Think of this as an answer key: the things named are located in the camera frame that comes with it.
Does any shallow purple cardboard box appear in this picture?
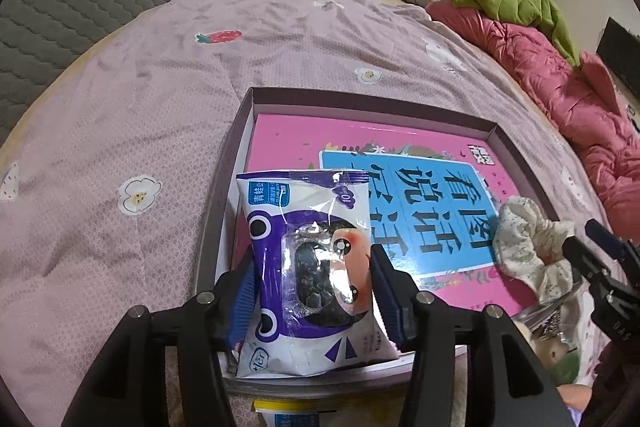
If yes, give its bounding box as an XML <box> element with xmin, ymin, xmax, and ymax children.
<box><xmin>192</xmin><ymin>85</ymin><xmax>561</xmax><ymax>400</ymax></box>

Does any pink quilted comforter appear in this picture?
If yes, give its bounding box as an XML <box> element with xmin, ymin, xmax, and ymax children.
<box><xmin>426</xmin><ymin>0</ymin><xmax>639</xmax><ymax>242</ymax></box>

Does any pink and blue book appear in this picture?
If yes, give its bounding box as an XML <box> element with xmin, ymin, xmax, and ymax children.
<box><xmin>246</xmin><ymin>114</ymin><xmax>536</xmax><ymax>314</ymax></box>

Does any purple cartoon snack packet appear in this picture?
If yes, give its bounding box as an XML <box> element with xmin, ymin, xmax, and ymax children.
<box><xmin>236</xmin><ymin>169</ymin><xmax>398</xmax><ymax>378</ymax></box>

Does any green plush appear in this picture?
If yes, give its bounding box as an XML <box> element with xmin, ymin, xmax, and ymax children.
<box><xmin>549</xmin><ymin>350</ymin><xmax>580</xmax><ymax>386</ymax></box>

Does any yellow cartoon snack packet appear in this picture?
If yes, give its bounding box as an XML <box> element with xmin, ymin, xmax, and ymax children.
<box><xmin>253</xmin><ymin>400</ymin><xmax>320</xmax><ymax>427</ymax></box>

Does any green blanket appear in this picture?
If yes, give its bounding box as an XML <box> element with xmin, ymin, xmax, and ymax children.
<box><xmin>450</xmin><ymin>0</ymin><xmax>580</xmax><ymax>67</ymax></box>

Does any beige bear with tiara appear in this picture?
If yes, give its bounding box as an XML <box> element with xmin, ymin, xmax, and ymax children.
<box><xmin>513</xmin><ymin>298</ymin><xmax>582</xmax><ymax>369</ymax></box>

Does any black wall television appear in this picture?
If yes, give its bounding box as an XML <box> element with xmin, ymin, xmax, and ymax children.
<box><xmin>597</xmin><ymin>17</ymin><xmax>640</xmax><ymax>98</ymax></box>

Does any floral white scrunchie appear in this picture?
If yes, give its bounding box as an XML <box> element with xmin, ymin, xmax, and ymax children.
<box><xmin>492</xmin><ymin>196</ymin><xmax>575</xmax><ymax>306</ymax></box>

